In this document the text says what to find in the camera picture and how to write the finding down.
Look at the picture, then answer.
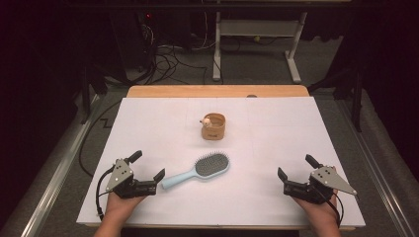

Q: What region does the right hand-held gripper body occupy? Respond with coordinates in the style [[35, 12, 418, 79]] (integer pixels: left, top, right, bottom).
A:
[[283, 165, 358, 205]]

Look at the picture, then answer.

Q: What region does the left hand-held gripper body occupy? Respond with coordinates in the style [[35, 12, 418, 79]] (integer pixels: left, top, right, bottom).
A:
[[105, 158, 158, 199]]

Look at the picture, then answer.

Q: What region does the light blue hairbrush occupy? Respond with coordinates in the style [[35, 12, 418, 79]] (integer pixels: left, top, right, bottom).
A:
[[160, 151, 231, 191]]

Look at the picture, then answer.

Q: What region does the person's left hand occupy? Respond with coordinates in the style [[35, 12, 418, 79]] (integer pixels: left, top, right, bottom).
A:
[[104, 192, 146, 222]]

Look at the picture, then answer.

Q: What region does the person's right hand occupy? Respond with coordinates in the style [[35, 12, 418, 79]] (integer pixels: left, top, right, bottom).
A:
[[292, 193, 341, 229]]

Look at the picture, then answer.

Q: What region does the white table mat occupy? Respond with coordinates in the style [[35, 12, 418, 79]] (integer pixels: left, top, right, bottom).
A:
[[75, 96, 367, 228]]

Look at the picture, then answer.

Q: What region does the black stand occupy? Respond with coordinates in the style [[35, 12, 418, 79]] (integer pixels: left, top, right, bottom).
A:
[[307, 64, 366, 133], [78, 61, 111, 126]]

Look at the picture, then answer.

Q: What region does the dark computer tower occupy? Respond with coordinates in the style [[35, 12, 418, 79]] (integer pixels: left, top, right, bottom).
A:
[[109, 11, 158, 73]]

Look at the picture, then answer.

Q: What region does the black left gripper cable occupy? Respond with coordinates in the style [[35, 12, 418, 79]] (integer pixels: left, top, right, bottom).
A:
[[95, 165, 117, 221]]

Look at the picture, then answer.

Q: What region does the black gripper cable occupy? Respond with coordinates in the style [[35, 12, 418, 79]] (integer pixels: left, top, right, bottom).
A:
[[95, 165, 117, 221], [323, 193, 346, 229]]

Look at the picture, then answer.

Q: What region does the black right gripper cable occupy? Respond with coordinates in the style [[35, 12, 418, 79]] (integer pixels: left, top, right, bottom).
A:
[[323, 193, 346, 229]]

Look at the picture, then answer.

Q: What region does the black floor cable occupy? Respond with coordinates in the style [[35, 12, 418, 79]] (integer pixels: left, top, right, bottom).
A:
[[77, 98, 124, 178]]

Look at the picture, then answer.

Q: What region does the metal floor rail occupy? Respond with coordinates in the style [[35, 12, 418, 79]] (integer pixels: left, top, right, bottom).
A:
[[335, 98, 419, 237], [19, 93, 102, 237]]

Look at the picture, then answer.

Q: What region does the tangle of black cables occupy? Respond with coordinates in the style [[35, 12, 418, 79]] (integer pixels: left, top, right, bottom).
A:
[[140, 24, 210, 87]]

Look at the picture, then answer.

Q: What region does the white metal table frame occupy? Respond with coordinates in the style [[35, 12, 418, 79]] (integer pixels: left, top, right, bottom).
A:
[[211, 11, 308, 85]]

